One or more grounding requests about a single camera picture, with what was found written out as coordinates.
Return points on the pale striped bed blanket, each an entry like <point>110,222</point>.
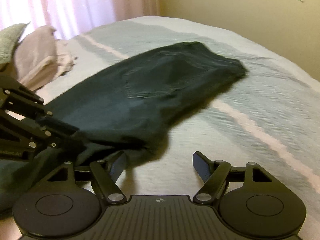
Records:
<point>250,92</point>

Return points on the green knitted pillow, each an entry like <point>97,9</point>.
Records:
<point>10,41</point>

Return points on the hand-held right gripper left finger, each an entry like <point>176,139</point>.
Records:
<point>119,167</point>

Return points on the dark teal pants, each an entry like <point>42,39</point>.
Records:
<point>155,87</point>

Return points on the pinkish beige cloth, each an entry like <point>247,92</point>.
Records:
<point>40,55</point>

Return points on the pink curtain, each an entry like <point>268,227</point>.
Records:
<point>75,2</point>

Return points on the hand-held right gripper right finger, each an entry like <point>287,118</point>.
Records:
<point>202,167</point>

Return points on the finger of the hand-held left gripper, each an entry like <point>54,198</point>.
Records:
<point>45,132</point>
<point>22,93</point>

